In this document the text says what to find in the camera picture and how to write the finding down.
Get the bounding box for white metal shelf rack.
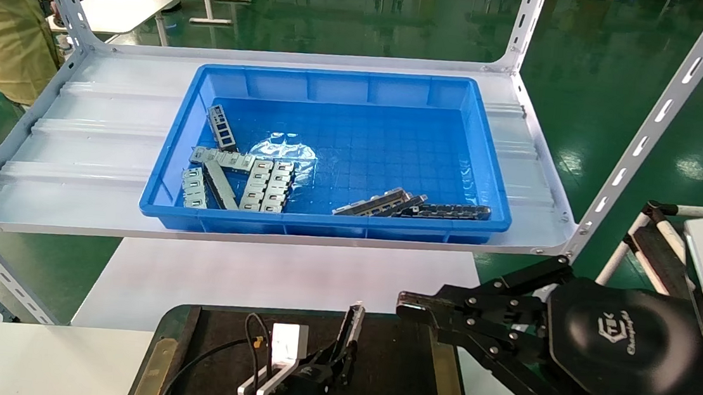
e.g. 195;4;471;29
0;0;703;383

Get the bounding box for long dark metal part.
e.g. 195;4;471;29
397;198;493;227

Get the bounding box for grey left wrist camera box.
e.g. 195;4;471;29
237;320;310;395

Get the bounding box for black container with brass strips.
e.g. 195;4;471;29
127;290;478;395

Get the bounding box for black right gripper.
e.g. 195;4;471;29
390;242;703;395

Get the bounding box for dark perforated metal part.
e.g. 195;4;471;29
204;103;242;153

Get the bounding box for white pipe cart black shelves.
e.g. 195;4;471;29
595;195;703;302

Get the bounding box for white work table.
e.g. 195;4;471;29
44;0;182;44

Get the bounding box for clear plastic film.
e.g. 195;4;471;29
246;128;321;178

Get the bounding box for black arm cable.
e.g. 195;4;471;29
156;305;276;395

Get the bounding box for blue plastic bin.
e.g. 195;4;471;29
138;50;524;259

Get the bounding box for silver metal channel part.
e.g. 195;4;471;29
333;302;367;387
375;190;429;221
332;182;415;223

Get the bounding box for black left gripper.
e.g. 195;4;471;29
271;334;358;395

